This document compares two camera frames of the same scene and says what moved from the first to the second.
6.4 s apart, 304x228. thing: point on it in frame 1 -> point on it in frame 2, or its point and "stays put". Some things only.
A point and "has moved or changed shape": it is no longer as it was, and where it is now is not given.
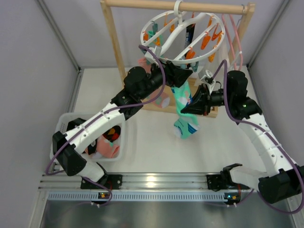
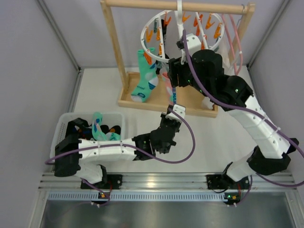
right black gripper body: (205, 99) -> (173, 71)
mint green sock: (186, 125) -> (98, 133)
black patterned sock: (189, 32) -> (163, 66)
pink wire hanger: (229, 40) stays put
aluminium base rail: (131, 182) stays put
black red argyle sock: (112, 133) stays put
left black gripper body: (170, 73) -> (169, 124)
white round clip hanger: (178, 5) has moved or changed shape
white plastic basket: (61, 126) stays put
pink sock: (162, 100) has moved or changed shape
